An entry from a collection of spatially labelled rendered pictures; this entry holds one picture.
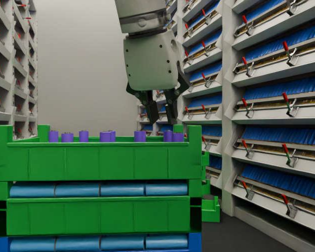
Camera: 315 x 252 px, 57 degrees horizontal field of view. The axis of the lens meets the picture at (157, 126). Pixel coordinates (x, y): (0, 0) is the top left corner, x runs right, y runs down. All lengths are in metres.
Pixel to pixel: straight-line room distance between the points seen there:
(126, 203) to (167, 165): 0.08
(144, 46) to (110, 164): 0.21
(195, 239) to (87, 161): 0.20
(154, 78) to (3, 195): 0.30
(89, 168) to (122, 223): 0.09
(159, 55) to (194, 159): 0.19
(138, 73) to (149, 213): 0.25
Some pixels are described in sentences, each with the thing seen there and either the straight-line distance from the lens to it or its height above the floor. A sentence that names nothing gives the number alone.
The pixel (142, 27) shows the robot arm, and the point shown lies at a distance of 0.50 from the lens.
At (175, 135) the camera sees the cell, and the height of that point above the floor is 0.46.
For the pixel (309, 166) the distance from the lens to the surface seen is 1.16.
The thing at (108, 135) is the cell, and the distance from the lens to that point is 0.46.
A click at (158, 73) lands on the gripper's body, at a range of 0.52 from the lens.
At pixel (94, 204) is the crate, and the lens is 0.45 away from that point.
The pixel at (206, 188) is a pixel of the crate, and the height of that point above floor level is 0.11.
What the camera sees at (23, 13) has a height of 1.42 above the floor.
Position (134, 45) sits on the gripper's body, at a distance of 0.53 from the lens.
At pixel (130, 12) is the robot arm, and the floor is 0.66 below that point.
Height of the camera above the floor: 0.48
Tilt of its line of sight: 1 degrees down
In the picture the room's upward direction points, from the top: straight up
